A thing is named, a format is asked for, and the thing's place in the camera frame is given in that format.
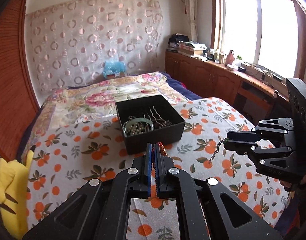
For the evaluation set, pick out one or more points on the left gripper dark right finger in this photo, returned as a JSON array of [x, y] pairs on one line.
[[162, 164]]

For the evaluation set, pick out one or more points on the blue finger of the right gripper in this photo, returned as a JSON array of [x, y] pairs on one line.
[[243, 136]]

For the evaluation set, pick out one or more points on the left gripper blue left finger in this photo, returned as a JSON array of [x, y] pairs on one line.
[[140, 183]]

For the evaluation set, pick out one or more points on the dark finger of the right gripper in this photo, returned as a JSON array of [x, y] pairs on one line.
[[241, 148]]

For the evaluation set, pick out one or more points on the pale green jade bangle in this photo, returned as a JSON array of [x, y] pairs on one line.
[[137, 126]]

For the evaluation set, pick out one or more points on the metal wavy hair fork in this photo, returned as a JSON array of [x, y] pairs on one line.
[[156, 119]]

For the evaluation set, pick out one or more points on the wooden side cabinet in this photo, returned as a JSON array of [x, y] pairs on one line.
[[251, 97]]

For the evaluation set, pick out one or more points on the black open storage box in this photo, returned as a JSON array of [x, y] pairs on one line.
[[138, 108]]

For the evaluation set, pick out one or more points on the pink bottle on sill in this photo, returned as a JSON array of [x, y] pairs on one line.
[[230, 58]]

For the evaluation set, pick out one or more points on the floral quilt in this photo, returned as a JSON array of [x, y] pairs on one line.
[[73, 105]]

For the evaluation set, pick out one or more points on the blue tissue pack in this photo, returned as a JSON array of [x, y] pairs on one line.
[[114, 69]]

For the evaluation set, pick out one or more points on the clutter pile on cabinet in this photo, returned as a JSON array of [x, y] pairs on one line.
[[180, 43]]

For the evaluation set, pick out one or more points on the window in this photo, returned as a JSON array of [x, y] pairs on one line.
[[271, 33]]

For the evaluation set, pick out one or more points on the yellow plush toy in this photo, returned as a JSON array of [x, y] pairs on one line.
[[14, 195]]

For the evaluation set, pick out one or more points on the wooden headboard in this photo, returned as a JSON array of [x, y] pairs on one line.
[[18, 104]]

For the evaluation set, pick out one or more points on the sheer circle pattern curtain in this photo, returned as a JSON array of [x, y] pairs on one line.
[[72, 44]]

